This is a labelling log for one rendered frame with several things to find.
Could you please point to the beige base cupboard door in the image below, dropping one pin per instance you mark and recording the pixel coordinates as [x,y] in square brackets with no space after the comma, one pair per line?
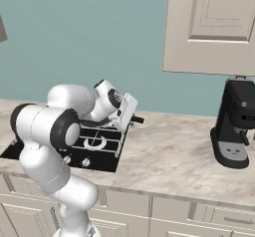
[108,228]
[189,230]
[23,219]

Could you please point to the beige wall cupboard door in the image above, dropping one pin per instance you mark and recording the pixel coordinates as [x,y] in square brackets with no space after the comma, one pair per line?
[212,28]

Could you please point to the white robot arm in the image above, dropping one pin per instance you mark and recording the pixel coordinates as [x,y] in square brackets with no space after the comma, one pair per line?
[43,131]

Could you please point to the black hob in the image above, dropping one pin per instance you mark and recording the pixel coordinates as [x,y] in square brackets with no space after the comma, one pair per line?
[99,154]

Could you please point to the beige wall cupboard corner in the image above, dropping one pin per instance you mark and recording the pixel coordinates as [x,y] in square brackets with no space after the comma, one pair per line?
[2,28]

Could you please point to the silver hob knob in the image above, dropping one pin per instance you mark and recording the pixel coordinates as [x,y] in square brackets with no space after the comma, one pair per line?
[86,162]
[67,159]

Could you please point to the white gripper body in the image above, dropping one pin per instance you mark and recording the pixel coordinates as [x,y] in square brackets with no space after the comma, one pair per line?
[127,110]

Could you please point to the black coffee machine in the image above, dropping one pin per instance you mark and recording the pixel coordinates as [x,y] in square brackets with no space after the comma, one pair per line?
[234,124]

